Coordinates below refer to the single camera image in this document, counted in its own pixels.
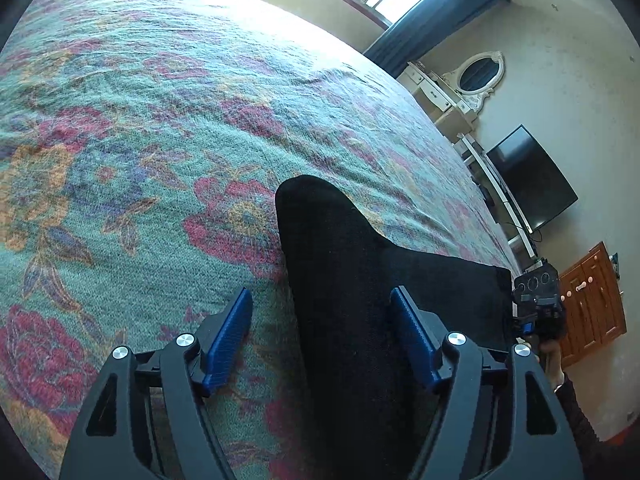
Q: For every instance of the person's right forearm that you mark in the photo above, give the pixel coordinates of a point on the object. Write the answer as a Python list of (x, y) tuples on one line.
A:
[(577, 420)]

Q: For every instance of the person's right hand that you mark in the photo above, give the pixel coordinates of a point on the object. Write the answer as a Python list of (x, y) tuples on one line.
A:
[(551, 357)]

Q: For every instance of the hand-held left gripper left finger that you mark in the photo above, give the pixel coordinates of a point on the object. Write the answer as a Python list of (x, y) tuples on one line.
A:
[(230, 340)]

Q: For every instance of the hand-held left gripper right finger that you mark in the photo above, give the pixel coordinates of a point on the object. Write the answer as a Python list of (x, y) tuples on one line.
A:
[(412, 335)]

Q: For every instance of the white TV stand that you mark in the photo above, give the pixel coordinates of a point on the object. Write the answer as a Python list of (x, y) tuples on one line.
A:
[(500, 195)]

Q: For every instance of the black pants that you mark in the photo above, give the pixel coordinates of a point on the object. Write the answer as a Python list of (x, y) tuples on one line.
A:
[(350, 310)]

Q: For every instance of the black television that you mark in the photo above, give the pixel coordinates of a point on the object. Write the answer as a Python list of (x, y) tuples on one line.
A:
[(535, 180)]

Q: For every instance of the floral bedspread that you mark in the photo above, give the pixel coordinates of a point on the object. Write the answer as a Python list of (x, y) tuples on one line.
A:
[(150, 110)]

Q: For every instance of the white dressing table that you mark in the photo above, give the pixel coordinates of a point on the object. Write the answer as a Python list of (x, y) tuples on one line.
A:
[(435, 95)]

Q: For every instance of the oval white-framed mirror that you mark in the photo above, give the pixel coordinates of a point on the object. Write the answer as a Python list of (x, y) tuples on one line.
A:
[(477, 75)]

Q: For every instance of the wooden cabinet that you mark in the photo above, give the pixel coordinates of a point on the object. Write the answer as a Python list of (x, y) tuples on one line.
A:
[(595, 305)]

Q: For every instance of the dark blue curtain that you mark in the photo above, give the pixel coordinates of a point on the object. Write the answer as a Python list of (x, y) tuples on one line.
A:
[(430, 30)]

